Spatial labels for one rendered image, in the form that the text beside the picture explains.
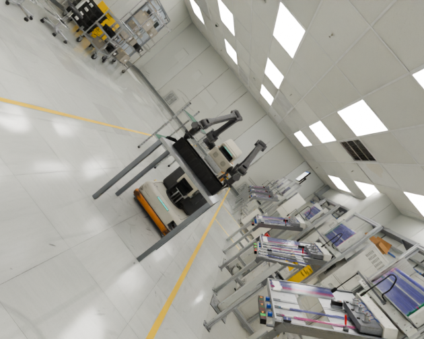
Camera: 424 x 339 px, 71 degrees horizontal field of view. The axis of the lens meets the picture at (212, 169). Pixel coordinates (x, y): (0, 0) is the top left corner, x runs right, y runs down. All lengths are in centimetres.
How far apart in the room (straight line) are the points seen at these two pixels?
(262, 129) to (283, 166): 171
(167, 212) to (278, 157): 938
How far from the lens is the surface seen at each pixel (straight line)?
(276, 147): 1224
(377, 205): 714
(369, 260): 379
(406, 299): 251
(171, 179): 353
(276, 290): 264
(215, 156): 316
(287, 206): 824
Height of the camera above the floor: 123
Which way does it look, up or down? 6 degrees down
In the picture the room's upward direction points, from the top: 51 degrees clockwise
